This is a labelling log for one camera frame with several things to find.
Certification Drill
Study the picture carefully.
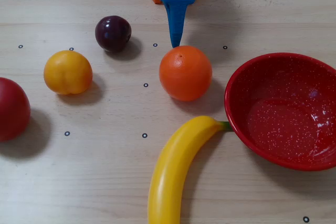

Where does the yellow banana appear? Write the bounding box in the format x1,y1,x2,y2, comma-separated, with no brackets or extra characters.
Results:
147,115,234,224

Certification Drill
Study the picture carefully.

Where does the dark purple plum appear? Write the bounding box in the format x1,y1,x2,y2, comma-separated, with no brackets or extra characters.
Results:
94,15,132,53

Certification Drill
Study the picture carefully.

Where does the red speckled bowl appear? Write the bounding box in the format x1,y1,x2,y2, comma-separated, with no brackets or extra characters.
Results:
224,52,336,172

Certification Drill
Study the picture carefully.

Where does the yellow orange peach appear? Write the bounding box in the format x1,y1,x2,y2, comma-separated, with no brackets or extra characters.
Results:
43,50,93,95

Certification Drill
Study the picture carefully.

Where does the red apple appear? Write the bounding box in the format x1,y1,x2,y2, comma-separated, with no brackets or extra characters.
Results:
0,77,32,142

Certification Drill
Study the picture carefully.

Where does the orange fruit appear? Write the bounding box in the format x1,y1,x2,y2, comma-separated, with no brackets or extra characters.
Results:
159,45,213,102

